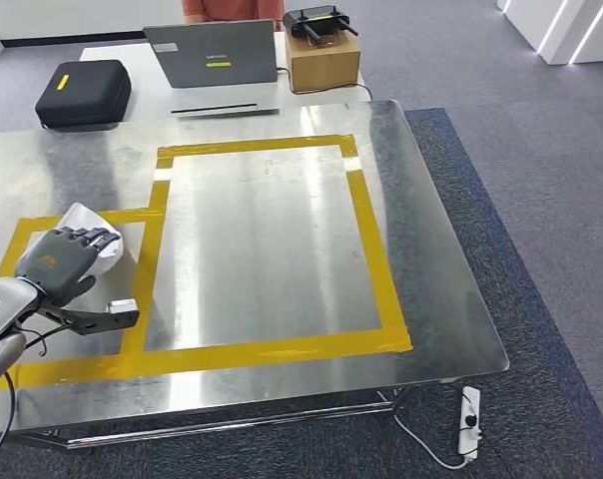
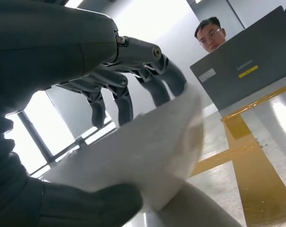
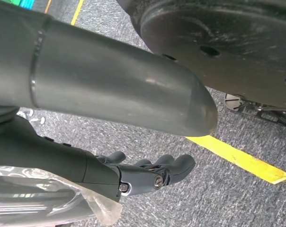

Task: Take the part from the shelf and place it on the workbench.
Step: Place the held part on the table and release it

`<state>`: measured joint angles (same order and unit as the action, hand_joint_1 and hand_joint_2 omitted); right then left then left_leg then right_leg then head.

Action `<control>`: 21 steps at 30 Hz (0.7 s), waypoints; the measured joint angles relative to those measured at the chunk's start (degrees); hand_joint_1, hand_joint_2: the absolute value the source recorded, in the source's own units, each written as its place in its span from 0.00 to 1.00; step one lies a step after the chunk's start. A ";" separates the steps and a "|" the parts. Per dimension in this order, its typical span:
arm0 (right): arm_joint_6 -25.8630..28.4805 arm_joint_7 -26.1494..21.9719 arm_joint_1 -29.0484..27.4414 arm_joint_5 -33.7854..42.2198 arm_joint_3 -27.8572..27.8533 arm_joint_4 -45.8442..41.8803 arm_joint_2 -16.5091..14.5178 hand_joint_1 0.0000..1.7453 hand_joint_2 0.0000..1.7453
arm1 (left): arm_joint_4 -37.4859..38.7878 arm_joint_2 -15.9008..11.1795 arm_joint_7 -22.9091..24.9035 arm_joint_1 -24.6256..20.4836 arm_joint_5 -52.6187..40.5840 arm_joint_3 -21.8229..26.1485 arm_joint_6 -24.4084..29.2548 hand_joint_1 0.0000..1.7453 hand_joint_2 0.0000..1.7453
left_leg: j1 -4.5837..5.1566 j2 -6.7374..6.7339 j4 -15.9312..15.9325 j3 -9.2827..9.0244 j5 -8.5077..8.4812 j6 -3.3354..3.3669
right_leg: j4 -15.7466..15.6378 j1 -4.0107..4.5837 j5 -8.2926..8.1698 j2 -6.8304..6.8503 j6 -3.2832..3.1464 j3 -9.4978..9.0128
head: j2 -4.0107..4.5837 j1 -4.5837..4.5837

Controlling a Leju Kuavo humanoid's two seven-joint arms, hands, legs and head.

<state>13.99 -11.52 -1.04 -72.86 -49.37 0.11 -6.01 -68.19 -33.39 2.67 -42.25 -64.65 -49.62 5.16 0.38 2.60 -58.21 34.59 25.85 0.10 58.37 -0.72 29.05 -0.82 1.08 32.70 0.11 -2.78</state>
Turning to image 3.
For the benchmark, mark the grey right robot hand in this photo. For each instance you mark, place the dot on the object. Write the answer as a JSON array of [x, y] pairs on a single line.
[[110, 81]]

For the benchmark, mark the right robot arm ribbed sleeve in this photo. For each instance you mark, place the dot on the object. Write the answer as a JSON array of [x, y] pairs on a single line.
[[3, 115]]

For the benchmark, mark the clear plastic film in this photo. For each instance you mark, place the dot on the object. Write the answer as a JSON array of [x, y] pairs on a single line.
[[39, 200]]

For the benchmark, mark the yellow floor tape frame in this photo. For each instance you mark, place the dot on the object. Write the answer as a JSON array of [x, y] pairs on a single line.
[[240, 158]]

